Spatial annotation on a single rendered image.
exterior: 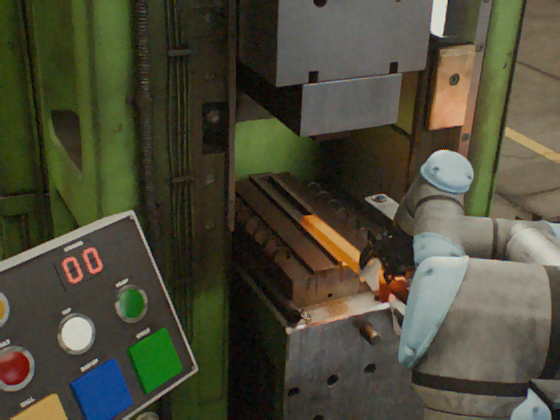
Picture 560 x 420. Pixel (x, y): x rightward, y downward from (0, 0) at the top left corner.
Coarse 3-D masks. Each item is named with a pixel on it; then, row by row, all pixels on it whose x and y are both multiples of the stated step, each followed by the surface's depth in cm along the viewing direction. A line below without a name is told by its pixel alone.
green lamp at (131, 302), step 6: (126, 294) 127; (132, 294) 127; (138, 294) 128; (120, 300) 126; (126, 300) 126; (132, 300) 127; (138, 300) 128; (144, 300) 129; (120, 306) 126; (126, 306) 126; (132, 306) 127; (138, 306) 128; (144, 306) 129; (126, 312) 126; (132, 312) 127; (138, 312) 128
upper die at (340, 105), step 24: (240, 72) 161; (264, 96) 153; (288, 96) 144; (312, 96) 141; (336, 96) 143; (360, 96) 146; (384, 96) 148; (288, 120) 146; (312, 120) 143; (336, 120) 145; (360, 120) 148; (384, 120) 151
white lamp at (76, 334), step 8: (72, 320) 120; (80, 320) 121; (64, 328) 119; (72, 328) 119; (80, 328) 120; (88, 328) 121; (64, 336) 118; (72, 336) 119; (80, 336) 120; (88, 336) 121; (72, 344) 119; (80, 344) 120
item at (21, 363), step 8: (16, 352) 113; (0, 360) 111; (8, 360) 112; (16, 360) 113; (24, 360) 114; (0, 368) 111; (8, 368) 112; (16, 368) 113; (24, 368) 113; (0, 376) 111; (8, 376) 112; (16, 376) 112; (24, 376) 113; (8, 384) 112; (16, 384) 112
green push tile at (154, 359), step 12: (156, 336) 129; (168, 336) 130; (132, 348) 125; (144, 348) 127; (156, 348) 128; (168, 348) 130; (132, 360) 125; (144, 360) 127; (156, 360) 128; (168, 360) 130; (144, 372) 126; (156, 372) 128; (168, 372) 129; (144, 384) 126; (156, 384) 127
